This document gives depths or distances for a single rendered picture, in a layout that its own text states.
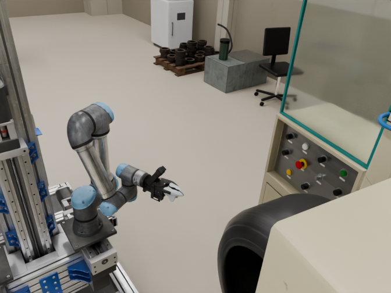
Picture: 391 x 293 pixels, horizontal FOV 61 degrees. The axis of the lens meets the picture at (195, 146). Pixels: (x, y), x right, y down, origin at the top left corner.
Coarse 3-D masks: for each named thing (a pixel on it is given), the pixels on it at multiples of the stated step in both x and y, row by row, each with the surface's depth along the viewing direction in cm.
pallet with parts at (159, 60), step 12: (168, 48) 598; (180, 48) 616; (192, 48) 595; (204, 48) 595; (156, 60) 612; (168, 60) 586; (180, 60) 561; (192, 60) 577; (204, 60) 638; (180, 72) 564; (192, 72) 581
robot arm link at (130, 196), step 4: (120, 188) 160; (124, 188) 160; (128, 188) 160; (132, 188) 161; (136, 188) 164; (124, 192) 158; (128, 192) 160; (132, 192) 162; (136, 192) 165; (128, 196) 159; (132, 196) 163; (136, 196) 166; (128, 200) 160; (132, 200) 165
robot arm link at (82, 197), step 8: (72, 192) 163; (80, 192) 163; (88, 192) 163; (96, 192) 166; (72, 200) 160; (80, 200) 159; (88, 200) 160; (96, 200) 165; (80, 208) 160; (88, 208) 162; (96, 208) 167; (80, 216) 163; (88, 216) 164
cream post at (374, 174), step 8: (384, 128) 88; (384, 136) 89; (384, 144) 89; (376, 152) 92; (384, 152) 90; (376, 160) 92; (384, 160) 90; (368, 168) 95; (376, 168) 93; (384, 168) 91; (368, 176) 96; (376, 176) 93; (384, 176) 91; (368, 184) 96
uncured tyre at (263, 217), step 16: (256, 208) 95; (272, 208) 91; (288, 208) 90; (304, 208) 89; (240, 224) 94; (256, 224) 88; (272, 224) 84; (224, 240) 103; (240, 240) 93; (256, 240) 86; (224, 256) 104; (240, 256) 119; (256, 256) 122; (224, 272) 108; (240, 272) 119; (256, 272) 122; (224, 288) 109; (240, 288) 118; (256, 288) 120
